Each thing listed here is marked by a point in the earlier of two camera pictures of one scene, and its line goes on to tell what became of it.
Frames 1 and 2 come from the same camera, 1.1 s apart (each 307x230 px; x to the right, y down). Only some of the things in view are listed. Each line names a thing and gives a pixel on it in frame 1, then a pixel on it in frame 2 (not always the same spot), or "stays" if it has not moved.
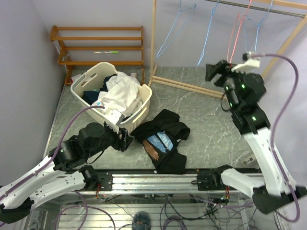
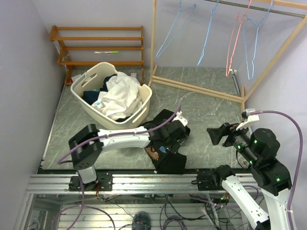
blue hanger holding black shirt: (207, 33) stays
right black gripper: (223, 66) → (216, 133)
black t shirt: (160, 137) stays
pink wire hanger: (233, 28) stays
